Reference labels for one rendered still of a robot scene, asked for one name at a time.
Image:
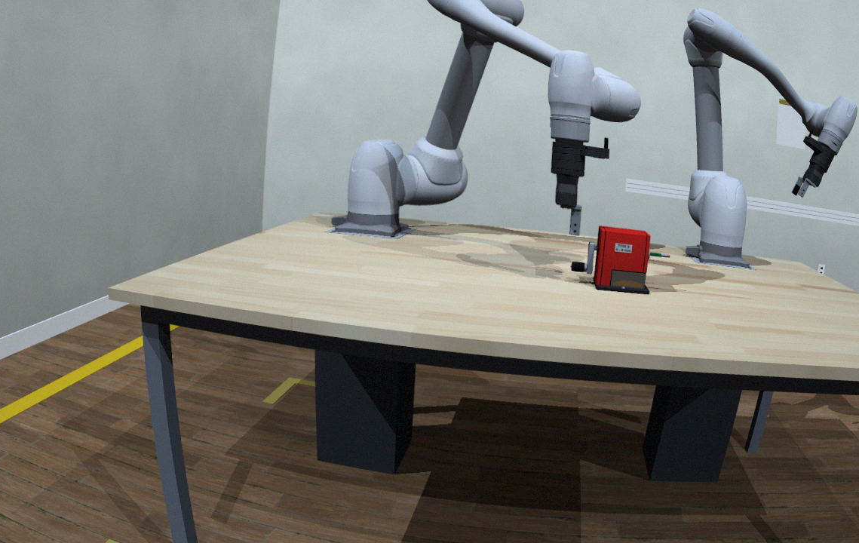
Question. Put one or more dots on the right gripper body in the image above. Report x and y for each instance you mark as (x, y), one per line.
(568, 155)

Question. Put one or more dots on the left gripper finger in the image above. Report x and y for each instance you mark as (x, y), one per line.
(798, 185)
(805, 186)

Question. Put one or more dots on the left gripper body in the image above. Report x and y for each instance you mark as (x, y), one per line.
(825, 148)

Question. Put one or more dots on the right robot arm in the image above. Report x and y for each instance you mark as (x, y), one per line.
(382, 179)

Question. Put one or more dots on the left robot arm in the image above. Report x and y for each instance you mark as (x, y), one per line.
(722, 200)

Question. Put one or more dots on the red pencil sharpener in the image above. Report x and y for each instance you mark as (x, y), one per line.
(621, 260)

